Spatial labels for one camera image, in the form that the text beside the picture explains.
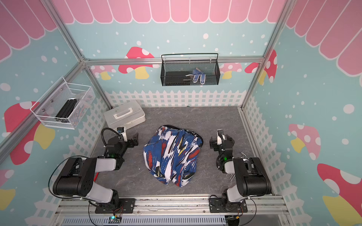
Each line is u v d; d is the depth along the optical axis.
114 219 0.73
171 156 0.83
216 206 0.74
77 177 0.46
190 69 0.94
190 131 1.00
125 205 0.75
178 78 0.87
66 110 0.70
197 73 0.88
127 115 1.00
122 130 0.81
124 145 0.79
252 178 0.45
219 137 0.79
